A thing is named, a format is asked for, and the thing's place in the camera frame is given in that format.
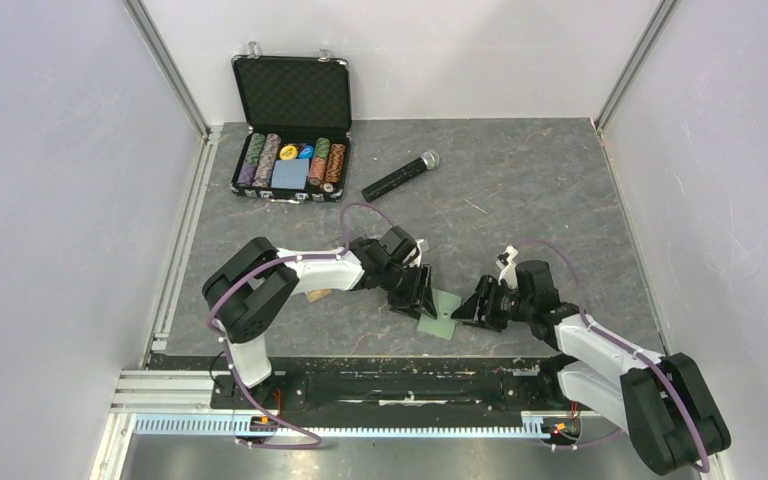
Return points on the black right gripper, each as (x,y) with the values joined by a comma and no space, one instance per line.
(474,312)

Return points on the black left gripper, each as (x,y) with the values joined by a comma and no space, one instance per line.
(414,302)

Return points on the green card holder wallet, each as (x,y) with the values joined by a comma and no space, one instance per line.
(443,326)

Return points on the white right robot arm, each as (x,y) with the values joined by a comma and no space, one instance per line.
(662,402)

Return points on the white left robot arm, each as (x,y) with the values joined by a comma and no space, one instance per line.
(246,294)

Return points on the orange credit card stack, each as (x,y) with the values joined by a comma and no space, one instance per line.
(316,295)

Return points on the blue playing card deck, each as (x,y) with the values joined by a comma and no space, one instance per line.
(290,174)

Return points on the black handheld microphone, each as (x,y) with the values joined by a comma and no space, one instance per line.
(427,161)

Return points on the black poker chip case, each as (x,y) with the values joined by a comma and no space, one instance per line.
(295,108)

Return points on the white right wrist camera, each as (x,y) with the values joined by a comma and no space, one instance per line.
(506,262)

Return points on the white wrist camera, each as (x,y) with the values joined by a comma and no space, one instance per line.
(414,258)
(506,262)

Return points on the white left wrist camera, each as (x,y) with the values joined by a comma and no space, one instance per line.
(414,258)

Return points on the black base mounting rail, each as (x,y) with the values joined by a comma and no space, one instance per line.
(407,392)

